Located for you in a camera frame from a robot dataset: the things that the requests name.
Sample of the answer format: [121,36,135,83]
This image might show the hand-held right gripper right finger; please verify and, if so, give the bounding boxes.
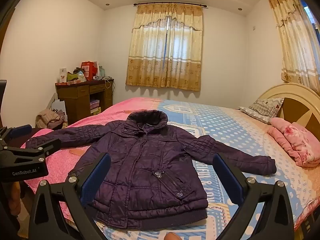
[212,152,295,240]

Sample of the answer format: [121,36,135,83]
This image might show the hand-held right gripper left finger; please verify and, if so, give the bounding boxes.
[28,152,111,240]

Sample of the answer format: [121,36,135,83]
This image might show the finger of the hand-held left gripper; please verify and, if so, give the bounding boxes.
[0,124,33,145]
[0,139,62,164]

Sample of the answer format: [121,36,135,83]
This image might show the purple quilted jacket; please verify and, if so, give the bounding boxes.
[25,110,277,229]

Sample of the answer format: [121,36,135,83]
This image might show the pile of clothes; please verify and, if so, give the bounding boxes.
[35,109,68,130]

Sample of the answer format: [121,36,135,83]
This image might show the white paper bag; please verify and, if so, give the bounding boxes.
[51,99,67,123]

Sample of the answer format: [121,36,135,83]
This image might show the brown wooden desk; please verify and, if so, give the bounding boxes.
[55,79,115,125]

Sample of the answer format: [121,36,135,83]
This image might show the stack of boxes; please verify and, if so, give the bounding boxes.
[89,99,102,116]

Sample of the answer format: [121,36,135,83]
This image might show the pink bed blanket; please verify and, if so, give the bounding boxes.
[21,96,160,230]

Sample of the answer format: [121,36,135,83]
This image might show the grey patterned pillow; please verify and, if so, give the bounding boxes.
[239,97,285,125]

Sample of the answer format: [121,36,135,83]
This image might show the pink folded blanket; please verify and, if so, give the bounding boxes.
[267,117,320,168]

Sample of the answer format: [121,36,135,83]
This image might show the red gift bag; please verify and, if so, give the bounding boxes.
[81,61,98,81]

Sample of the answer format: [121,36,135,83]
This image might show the cream bed headboard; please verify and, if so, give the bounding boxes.
[256,82,320,140]

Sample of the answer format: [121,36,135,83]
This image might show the wide beige window curtain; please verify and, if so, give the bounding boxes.
[125,4,203,92]

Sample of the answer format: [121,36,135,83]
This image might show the narrow beige window curtain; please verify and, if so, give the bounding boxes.
[267,0,320,94]

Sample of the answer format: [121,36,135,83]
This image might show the dark curtain rod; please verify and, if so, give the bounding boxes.
[133,3,208,8]

